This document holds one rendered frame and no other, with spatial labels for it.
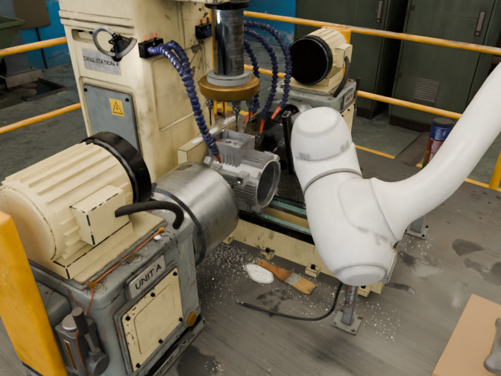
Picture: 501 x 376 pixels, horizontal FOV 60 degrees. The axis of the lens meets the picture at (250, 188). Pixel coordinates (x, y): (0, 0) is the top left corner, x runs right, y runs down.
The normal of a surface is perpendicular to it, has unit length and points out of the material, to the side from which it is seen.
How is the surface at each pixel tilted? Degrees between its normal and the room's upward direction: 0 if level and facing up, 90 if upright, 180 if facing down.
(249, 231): 90
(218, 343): 0
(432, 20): 90
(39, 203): 41
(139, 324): 90
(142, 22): 90
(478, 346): 4
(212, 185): 36
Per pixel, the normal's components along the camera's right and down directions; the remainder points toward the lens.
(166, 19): 0.86, 0.26
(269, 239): -0.51, 0.45
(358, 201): -0.38, -0.49
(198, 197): 0.50, -0.54
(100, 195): 0.00, -0.85
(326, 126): -0.12, -0.51
